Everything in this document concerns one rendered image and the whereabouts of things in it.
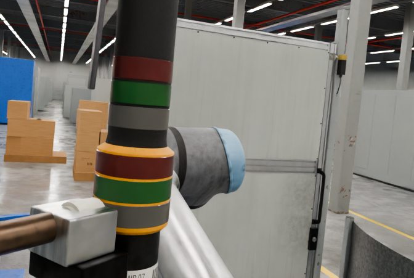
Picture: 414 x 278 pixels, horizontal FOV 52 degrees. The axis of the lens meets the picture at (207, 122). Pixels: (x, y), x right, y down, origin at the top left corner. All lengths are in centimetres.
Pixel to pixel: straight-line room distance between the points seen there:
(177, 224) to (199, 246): 4
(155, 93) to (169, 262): 31
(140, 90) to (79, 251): 8
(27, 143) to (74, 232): 930
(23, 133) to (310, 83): 769
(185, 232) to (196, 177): 17
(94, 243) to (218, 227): 212
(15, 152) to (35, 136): 51
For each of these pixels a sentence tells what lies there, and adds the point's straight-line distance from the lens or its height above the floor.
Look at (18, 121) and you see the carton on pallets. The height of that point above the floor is 83.
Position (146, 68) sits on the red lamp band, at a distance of 22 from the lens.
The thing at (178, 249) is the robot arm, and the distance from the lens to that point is 51.
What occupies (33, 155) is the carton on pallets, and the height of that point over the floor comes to 14.
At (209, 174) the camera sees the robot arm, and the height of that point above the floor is 149.
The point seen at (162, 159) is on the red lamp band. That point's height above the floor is 157.
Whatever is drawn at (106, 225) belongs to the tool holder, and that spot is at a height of 154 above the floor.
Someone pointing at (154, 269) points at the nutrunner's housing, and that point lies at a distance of 25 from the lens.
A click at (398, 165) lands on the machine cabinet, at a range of 1078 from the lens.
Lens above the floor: 161
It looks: 3 degrees down
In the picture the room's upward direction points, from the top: 5 degrees clockwise
